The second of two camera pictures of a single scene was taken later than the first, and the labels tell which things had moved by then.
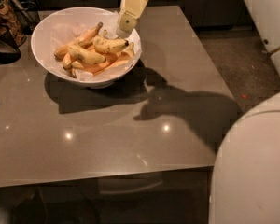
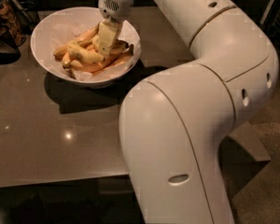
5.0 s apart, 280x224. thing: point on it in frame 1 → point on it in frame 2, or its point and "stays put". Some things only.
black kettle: x=4 y=49 stays put
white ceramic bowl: x=80 y=46 stays put
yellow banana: x=105 y=45 stays put
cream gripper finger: x=133 y=1 → x=118 y=7
